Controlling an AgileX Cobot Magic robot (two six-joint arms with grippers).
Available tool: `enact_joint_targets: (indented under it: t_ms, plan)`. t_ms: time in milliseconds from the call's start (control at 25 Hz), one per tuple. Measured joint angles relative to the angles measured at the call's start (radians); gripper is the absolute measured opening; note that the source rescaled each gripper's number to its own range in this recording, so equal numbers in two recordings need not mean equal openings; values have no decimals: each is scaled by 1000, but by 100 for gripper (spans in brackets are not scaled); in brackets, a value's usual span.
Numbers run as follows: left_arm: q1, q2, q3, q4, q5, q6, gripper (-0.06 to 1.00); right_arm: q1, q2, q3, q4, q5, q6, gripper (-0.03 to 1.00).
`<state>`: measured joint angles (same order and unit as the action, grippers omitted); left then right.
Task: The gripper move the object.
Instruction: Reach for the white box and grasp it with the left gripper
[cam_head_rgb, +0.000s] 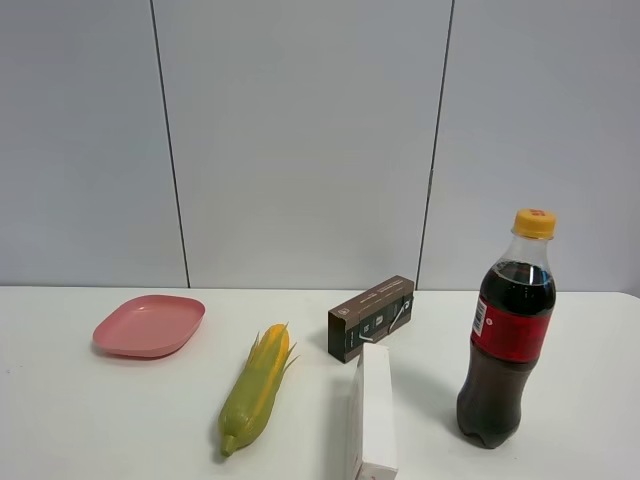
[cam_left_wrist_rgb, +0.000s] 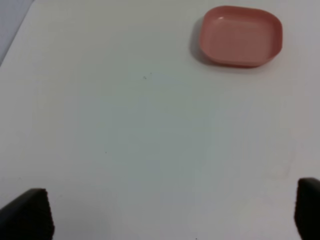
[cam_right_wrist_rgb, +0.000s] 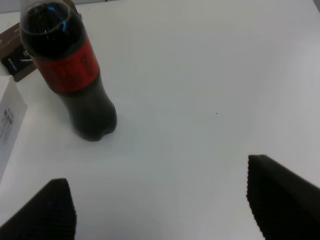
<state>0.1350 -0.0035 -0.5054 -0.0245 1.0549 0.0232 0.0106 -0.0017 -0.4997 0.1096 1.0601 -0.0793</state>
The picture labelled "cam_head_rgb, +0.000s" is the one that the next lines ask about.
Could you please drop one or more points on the white toothpaste box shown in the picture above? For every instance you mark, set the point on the white toothpaste box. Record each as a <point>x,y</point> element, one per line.
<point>371,447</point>

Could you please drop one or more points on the pink plastic plate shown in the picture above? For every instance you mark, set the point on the pink plastic plate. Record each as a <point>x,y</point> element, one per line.
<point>149,326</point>

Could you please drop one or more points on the green yellow toy corn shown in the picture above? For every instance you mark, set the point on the green yellow toy corn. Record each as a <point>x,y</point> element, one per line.
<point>248,407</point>

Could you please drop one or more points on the cola bottle yellow cap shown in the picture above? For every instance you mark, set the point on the cola bottle yellow cap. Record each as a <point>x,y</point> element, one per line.
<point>513,311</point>

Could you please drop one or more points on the dark brown cardboard box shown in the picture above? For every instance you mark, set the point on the dark brown cardboard box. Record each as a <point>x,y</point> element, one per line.
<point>369,317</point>

